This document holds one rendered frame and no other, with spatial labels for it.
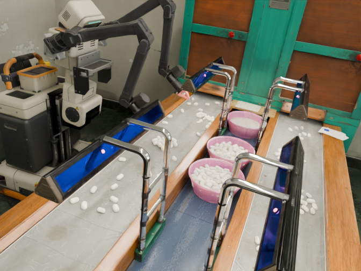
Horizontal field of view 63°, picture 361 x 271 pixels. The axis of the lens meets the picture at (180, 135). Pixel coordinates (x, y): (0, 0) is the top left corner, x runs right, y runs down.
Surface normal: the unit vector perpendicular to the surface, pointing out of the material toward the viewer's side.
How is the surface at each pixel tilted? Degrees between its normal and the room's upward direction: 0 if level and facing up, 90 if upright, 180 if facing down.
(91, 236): 0
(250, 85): 90
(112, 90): 90
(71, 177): 58
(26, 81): 92
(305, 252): 0
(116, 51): 90
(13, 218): 0
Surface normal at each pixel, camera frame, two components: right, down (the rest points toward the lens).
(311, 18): -0.38, 0.40
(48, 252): 0.11, -0.87
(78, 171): 0.83, -0.24
